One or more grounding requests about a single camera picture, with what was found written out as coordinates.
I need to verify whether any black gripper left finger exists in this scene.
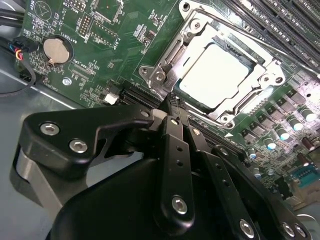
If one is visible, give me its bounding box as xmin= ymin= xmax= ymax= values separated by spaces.
xmin=9 ymin=94 xmax=197 ymax=237

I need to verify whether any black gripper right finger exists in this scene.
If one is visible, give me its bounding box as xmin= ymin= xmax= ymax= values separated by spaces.
xmin=177 ymin=99 xmax=312 ymax=240

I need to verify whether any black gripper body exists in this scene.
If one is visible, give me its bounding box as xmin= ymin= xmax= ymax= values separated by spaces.
xmin=51 ymin=157 xmax=235 ymax=240

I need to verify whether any metal socket cover frame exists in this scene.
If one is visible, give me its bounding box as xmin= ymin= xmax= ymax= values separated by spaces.
xmin=149 ymin=17 xmax=276 ymax=121

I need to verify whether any metal wire locking lever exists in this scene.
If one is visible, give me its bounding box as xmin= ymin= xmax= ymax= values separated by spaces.
xmin=147 ymin=78 xmax=227 ymax=123
xmin=212 ymin=17 xmax=280 ymax=63

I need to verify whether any silver green CPU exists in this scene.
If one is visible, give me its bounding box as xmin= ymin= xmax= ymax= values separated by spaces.
xmin=174 ymin=37 xmax=258 ymax=111

